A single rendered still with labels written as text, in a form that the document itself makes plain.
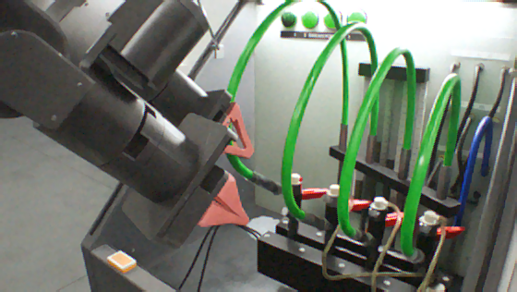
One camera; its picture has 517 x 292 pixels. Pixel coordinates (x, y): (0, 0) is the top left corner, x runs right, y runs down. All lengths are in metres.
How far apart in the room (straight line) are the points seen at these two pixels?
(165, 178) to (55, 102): 0.10
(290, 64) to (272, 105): 0.13
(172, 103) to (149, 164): 0.20
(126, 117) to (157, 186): 0.06
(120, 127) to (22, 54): 0.08
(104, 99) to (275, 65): 0.78
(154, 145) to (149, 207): 0.06
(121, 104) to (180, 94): 0.21
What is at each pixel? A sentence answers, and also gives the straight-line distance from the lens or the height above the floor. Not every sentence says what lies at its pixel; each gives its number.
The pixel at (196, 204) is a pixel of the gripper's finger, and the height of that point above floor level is 1.25.
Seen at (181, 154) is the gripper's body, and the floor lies 1.28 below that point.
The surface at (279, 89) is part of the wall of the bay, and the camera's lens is 1.00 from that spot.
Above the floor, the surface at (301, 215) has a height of 1.11.
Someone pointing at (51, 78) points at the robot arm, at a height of 1.35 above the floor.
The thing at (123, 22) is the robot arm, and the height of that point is 1.38.
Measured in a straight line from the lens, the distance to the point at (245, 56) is 0.51.
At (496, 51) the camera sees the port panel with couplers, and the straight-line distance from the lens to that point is 0.81.
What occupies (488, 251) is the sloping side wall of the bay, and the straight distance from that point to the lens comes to 0.52.
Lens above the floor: 1.38
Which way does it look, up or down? 19 degrees down
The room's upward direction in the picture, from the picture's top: straight up
